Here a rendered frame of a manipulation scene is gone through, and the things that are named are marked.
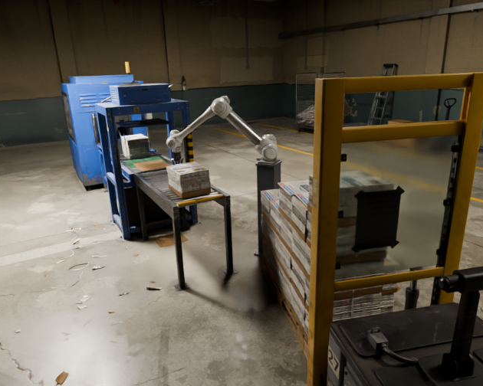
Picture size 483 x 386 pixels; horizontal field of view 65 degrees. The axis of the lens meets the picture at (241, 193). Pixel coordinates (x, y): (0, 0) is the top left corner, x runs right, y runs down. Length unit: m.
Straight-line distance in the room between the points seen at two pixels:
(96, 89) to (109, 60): 5.33
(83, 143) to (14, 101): 5.24
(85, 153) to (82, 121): 0.52
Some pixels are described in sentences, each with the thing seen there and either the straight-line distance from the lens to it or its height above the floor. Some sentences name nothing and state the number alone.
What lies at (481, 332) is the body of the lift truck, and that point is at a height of 0.80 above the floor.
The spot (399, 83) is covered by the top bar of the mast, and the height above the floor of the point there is 1.82.
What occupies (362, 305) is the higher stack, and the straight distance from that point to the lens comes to 2.45.
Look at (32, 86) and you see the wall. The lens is 11.73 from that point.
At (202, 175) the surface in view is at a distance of 3.44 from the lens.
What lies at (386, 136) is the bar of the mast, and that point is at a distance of 1.71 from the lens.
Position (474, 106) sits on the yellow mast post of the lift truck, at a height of 1.71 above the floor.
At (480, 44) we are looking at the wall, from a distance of 9.57.
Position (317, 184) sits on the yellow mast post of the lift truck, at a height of 1.42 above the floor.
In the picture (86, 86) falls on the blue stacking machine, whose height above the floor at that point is 1.70.
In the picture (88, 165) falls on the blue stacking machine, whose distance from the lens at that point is 6.77.
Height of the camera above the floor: 1.90
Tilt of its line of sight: 18 degrees down
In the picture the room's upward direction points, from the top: 2 degrees counter-clockwise
